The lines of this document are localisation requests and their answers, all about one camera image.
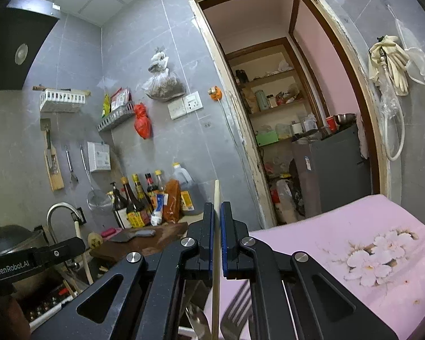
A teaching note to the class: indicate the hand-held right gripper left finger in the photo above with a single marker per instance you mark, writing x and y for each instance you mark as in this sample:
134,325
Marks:
208,241

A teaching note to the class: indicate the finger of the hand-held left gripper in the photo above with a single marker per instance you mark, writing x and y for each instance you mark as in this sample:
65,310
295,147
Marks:
62,249

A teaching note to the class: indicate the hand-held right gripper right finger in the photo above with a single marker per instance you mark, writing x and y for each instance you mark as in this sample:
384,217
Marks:
225,241

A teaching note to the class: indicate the metal fork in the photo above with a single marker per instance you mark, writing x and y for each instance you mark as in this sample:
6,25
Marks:
235,311

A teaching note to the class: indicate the metal spoon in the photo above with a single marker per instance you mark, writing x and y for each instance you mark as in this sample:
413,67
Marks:
198,320

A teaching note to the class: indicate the metal wok with lid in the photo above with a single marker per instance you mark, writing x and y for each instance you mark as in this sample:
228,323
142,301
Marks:
10,235

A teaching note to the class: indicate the yellow sponge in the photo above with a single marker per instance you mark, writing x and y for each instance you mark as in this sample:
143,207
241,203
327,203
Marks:
95,240

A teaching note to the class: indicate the metal faucet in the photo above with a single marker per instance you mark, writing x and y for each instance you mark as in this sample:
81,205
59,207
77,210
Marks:
58,206

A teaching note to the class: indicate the red small object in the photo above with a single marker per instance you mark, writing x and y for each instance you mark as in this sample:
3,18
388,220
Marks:
109,232

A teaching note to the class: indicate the cooking oil jug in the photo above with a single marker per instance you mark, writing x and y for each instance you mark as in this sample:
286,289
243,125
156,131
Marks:
193,193

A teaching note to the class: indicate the orange seasoning packet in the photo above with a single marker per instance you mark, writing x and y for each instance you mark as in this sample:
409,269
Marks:
173,202

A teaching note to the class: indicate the wooden cutting board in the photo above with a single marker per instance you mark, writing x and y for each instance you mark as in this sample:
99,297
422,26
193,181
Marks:
152,244

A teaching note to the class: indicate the white and blue tube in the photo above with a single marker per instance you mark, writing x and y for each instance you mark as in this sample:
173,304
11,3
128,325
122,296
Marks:
157,212

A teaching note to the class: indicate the metal strainer ladle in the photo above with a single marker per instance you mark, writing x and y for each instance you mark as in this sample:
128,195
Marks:
98,200

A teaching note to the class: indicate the white plastic bag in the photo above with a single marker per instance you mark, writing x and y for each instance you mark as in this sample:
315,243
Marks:
287,202

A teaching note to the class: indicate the wooden knife holder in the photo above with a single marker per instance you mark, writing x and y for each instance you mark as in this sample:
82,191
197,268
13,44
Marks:
55,175

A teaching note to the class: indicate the clear sauce bottle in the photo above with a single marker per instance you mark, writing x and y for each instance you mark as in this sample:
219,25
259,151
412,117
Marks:
160,182

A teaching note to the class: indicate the soy sauce bottle yellow label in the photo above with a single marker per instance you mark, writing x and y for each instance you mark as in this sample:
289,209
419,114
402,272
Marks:
134,216

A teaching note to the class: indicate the red-capped sauce bottle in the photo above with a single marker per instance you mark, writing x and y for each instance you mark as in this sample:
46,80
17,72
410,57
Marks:
150,186

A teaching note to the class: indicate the pink floral cloth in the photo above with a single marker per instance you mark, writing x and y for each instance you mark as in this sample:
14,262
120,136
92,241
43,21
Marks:
304,248

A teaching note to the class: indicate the metal peeler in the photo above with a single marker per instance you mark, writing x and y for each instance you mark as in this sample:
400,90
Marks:
71,170

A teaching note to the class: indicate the yellow-capped sauce bottle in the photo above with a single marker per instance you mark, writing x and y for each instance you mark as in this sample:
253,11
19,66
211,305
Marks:
140,191

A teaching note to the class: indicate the green box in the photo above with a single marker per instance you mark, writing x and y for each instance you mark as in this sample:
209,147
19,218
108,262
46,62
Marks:
266,138

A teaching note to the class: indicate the hanging metal cleaver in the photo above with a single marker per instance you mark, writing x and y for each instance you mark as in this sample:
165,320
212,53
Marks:
46,131

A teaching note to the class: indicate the grey refrigerator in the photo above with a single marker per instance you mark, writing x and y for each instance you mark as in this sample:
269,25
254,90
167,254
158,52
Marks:
333,173

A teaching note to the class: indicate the red plastic bag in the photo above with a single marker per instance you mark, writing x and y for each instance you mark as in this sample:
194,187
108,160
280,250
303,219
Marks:
142,122

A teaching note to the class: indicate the green jar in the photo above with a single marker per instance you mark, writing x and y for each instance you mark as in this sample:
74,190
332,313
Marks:
261,101

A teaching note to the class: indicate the yellow snack packet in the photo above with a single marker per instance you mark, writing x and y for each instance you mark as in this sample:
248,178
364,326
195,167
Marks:
106,106

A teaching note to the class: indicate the red cup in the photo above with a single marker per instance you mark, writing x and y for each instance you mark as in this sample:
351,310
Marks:
331,123

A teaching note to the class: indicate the clear bag of dried goods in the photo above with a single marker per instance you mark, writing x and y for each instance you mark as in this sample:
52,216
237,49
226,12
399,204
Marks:
164,85

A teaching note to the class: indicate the red seasoning packets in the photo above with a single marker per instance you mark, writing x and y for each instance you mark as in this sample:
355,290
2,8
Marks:
120,98

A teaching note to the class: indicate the wooden rod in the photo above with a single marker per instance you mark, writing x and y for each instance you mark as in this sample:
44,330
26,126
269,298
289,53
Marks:
39,88

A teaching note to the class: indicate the wooden shelf unit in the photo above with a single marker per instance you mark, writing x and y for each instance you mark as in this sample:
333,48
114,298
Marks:
269,78

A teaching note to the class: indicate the white hanging cloth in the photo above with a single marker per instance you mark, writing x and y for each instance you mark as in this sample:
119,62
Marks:
363,141

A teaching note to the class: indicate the metal bowl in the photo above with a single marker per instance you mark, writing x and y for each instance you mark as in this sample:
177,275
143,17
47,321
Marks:
344,118

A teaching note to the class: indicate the black range hood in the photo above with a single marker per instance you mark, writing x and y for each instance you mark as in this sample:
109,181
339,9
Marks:
7,42

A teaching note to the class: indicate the cream rubber gloves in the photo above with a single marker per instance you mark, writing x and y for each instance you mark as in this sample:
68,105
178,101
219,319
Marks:
393,63

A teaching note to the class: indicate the clear plastic bag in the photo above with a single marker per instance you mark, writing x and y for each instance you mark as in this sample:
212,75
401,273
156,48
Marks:
416,63

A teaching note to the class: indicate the black wall outlet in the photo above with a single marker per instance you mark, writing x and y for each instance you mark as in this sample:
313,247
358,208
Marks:
80,216

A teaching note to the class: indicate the wooden door frame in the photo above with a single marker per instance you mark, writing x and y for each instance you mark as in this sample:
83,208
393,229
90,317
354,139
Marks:
248,148

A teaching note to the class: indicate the white wall box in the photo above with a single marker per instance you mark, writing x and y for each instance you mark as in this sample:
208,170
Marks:
99,157

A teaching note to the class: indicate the white wall switch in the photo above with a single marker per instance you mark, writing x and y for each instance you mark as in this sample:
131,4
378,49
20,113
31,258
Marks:
177,109

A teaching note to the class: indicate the white wall socket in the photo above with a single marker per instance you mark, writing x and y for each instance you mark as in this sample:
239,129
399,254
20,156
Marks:
193,102

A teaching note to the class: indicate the orange wall hook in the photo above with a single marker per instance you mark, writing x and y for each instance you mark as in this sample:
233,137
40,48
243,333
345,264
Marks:
214,92

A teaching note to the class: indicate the white plastic wall rack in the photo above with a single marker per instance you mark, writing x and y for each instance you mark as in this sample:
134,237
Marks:
62,100

